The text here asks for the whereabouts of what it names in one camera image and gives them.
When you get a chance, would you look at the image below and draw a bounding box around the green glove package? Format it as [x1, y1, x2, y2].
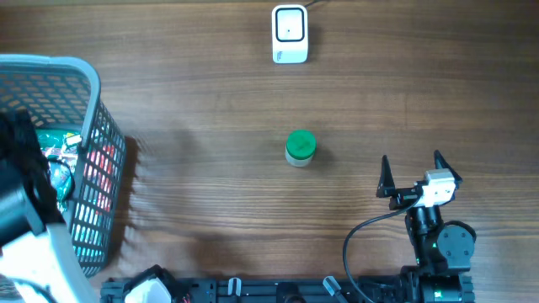
[36, 129, 82, 213]

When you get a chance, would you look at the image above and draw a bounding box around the black mounting rail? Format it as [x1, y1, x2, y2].
[100, 279, 404, 303]

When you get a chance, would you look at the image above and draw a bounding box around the white barcode scanner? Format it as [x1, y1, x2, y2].
[271, 4, 309, 64]

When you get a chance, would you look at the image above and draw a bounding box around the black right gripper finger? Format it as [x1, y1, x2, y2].
[376, 155, 397, 198]
[434, 150, 462, 185]

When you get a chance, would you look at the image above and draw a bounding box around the black right camera cable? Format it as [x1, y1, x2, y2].
[341, 194, 424, 303]

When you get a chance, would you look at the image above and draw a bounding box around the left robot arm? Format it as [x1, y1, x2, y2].
[1, 109, 191, 302]

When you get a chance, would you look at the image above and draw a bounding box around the green lidded jar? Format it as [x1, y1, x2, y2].
[286, 130, 317, 167]

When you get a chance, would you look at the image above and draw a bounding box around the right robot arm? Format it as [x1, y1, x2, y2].
[376, 151, 477, 303]

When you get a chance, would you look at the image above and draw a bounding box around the grey plastic mesh basket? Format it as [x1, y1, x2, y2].
[1, 55, 126, 277]

